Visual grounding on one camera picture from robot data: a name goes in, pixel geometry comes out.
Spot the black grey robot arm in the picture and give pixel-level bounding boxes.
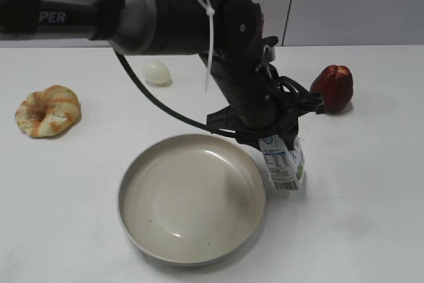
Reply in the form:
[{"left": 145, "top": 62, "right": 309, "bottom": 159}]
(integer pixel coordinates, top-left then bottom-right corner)
[{"left": 1, "top": 0, "right": 325, "bottom": 148}]

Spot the dark red wax apple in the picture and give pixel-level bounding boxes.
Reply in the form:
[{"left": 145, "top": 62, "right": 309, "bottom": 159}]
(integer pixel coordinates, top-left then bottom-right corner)
[{"left": 310, "top": 64, "right": 354, "bottom": 113}]

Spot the red soda can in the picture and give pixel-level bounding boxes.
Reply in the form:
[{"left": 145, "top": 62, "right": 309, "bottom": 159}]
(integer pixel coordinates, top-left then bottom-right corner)
[{"left": 260, "top": 13, "right": 264, "bottom": 37}]

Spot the twisted ring bread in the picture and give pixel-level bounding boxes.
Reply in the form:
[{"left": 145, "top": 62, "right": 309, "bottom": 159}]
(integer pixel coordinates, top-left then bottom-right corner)
[{"left": 15, "top": 85, "right": 81, "bottom": 138}]

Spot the white blue milk carton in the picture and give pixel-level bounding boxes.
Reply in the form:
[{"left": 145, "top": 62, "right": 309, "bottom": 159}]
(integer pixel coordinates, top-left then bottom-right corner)
[{"left": 258, "top": 135, "right": 305, "bottom": 191}]

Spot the beige round plate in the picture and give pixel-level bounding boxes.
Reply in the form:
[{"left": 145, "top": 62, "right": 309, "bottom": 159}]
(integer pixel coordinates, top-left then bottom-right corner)
[{"left": 117, "top": 134, "right": 266, "bottom": 266}]

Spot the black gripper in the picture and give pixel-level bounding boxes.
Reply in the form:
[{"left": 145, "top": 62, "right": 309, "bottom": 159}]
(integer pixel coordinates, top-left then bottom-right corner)
[{"left": 206, "top": 97, "right": 326, "bottom": 150}]

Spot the white egg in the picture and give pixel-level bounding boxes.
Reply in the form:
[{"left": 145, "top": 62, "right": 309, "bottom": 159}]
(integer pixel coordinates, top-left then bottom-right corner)
[{"left": 142, "top": 60, "right": 171, "bottom": 85}]

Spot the white zip tie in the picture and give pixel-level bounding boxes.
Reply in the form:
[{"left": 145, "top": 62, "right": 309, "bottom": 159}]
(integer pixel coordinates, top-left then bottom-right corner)
[{"left": 196, "top": 0, "right": 215, "bottom": 92}]

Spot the black cable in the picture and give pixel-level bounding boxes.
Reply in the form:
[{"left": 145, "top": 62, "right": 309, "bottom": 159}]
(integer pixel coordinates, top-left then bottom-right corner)
[{"left": 112, "top": 47, "right": 239, "bottom": 138}]

